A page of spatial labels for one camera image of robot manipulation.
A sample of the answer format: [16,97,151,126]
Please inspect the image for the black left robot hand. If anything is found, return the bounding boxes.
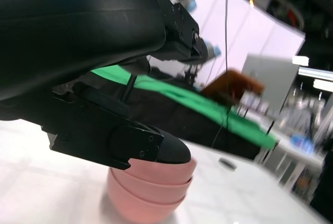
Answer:
[0,0,209,170]

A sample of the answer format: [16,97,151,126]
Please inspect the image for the green cloth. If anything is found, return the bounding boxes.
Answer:
[91,66,279,149]

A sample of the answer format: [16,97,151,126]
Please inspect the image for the brown wooden board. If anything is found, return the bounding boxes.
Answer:
[200,69,266,105]

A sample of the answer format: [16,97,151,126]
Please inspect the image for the white backdrop panel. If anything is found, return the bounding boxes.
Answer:
[182,0,306,84]

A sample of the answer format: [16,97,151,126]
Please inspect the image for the rack of small boxes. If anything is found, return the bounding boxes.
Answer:
[238,91,270,115]

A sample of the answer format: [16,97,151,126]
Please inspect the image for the grey panel board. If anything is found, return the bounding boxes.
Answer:
[240,54,300,117]

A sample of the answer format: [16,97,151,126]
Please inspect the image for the blue water bottle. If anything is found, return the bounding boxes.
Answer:
[290,134,317,154]

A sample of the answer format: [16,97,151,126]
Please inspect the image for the thin black hanging cable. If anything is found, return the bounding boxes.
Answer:
[211,0,231,150]

